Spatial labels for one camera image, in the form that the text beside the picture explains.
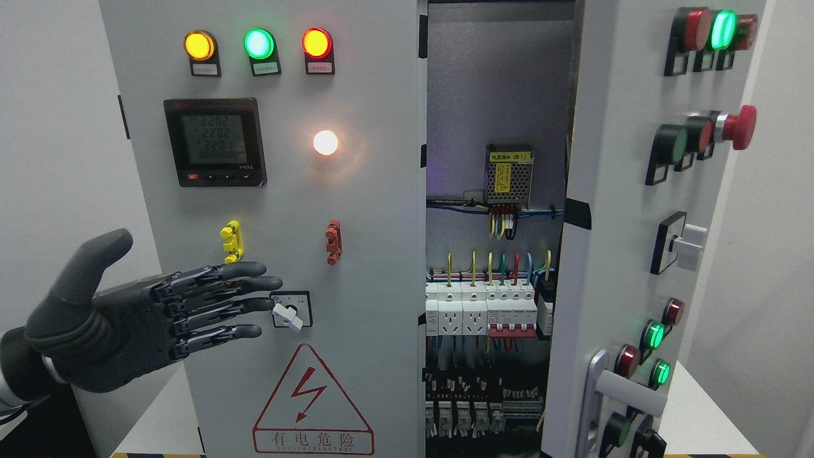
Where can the white glowing indicator light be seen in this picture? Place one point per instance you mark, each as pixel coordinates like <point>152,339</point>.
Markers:
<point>326,142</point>

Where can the white rotary selector switch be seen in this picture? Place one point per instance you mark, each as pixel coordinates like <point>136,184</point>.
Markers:
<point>292,309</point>

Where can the yellow indicator light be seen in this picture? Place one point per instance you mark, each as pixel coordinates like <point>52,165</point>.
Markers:
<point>199,45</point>

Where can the red electric hazard warning sticker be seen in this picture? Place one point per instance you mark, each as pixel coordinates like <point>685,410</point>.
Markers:
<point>310,413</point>

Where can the white socket breaker row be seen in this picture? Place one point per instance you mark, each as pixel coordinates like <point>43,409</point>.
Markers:
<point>480,309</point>

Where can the red terminal post block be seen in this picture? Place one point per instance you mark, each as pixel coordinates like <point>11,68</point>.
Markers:
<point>334,245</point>

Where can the silver door handle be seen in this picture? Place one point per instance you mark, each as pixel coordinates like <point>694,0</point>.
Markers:
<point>608,377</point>

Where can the green indicator light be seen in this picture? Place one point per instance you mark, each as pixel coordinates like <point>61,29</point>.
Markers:
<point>259,44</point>

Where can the lower relay terminal row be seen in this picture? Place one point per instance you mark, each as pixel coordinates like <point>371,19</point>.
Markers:
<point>474,404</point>

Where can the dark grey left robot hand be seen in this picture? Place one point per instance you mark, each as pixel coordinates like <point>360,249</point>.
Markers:
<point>100,341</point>

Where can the red indicator light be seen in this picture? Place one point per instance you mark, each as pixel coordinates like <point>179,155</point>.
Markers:
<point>317,43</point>

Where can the metal mesh power supply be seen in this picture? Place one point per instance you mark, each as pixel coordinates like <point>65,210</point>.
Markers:
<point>509,170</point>

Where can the red emergency stop button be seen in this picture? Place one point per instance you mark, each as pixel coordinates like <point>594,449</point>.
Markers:
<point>738,128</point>

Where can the white right door selector switch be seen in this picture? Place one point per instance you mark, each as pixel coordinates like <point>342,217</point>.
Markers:
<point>678,242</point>

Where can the black digital power meter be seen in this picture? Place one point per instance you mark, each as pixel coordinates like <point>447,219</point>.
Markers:
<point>216,142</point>

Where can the grey cabinet door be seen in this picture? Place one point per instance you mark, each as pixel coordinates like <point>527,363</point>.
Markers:
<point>368,91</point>
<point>647,74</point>

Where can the yellow terminal post block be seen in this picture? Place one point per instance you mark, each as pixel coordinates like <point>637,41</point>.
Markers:
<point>232,244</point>

